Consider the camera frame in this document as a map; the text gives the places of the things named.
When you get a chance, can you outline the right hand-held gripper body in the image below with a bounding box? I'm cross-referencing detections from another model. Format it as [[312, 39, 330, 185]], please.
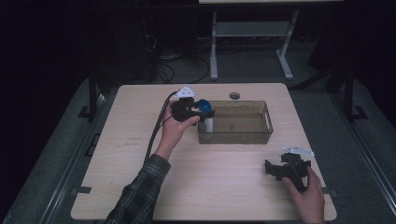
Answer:
[[279, 145, 315, 194]]

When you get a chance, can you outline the person's left hand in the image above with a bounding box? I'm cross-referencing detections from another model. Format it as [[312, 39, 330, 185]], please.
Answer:
[[154, 100, 201, 161]]

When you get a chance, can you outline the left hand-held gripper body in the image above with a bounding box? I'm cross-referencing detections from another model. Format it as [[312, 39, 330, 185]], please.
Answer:
[[170, 86, 201, 123]]

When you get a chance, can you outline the white bottle with blue cap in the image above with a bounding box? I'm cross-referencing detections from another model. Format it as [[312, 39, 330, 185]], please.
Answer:
[[197, 98, 215, 133]]

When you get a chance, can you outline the person's right hand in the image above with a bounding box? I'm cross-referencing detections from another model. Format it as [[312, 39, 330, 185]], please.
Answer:
[[281, 165, 327, 224]]

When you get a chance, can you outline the tangle of black floor cables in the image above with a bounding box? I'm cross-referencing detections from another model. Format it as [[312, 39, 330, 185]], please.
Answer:
[[143, 33, 211, 85]]

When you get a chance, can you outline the grey metal stand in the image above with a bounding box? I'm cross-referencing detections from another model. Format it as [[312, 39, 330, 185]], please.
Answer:
[[209, 10, 300, 82]]

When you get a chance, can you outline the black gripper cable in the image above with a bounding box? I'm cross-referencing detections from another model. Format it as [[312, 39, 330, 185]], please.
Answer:
[[144, 91, 179, 164]]

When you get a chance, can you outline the brown translucent plastic bin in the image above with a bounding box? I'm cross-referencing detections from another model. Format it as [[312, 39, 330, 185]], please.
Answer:
[[197, 100, 275, 145]]

